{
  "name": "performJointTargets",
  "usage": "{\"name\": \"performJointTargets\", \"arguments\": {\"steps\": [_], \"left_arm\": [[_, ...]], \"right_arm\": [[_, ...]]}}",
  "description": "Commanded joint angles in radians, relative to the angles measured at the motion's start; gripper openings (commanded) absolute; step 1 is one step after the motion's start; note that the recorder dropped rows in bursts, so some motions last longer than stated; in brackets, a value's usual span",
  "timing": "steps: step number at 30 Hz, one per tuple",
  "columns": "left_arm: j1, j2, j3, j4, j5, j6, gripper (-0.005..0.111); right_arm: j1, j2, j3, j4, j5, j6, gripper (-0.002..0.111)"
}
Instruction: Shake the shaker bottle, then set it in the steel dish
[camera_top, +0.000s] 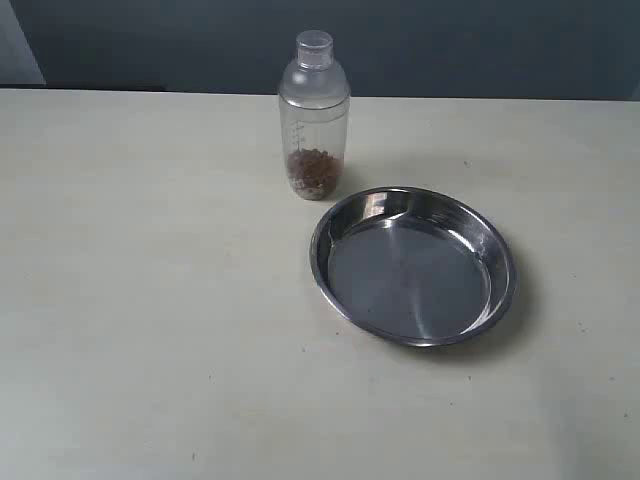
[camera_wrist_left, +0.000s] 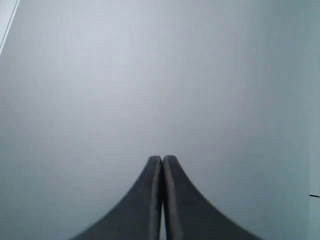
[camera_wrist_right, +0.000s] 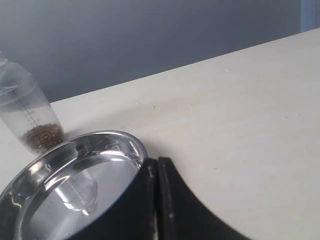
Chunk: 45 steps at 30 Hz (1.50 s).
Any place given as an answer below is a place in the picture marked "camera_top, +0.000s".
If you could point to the clear plastic shaker bottle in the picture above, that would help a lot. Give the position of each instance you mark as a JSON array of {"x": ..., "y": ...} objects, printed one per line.
[{"x": 314, "y": 101}]

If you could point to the round stainless steel tray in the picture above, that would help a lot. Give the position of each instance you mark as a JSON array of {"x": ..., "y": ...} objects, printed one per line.
[{"x": 413, "y": 266}]

